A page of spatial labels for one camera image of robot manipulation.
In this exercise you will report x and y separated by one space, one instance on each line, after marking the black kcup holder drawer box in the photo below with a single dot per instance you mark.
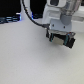
59 39

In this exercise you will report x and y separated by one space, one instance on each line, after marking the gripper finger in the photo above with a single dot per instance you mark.
70 39

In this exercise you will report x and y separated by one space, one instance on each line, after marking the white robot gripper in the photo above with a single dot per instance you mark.
63 16

